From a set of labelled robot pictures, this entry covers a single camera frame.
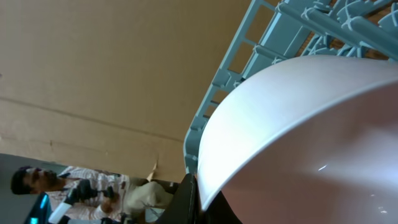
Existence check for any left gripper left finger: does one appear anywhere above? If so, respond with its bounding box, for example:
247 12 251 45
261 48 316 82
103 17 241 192
155 174 197 224

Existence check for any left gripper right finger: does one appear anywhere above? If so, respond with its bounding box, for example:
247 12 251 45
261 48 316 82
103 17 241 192
203 192 242 224

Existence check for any pink-white small bowl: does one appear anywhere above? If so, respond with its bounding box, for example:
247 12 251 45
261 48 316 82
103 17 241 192
198 55 397 223

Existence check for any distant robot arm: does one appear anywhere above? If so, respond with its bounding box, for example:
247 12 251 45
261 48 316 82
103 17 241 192
11 167 240 223

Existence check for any person in checked shirt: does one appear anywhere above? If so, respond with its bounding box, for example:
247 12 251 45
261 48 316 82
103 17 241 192
11 166 174 221

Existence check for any grey dish rack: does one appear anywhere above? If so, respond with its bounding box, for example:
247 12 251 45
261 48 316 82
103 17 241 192
183 0 397 174

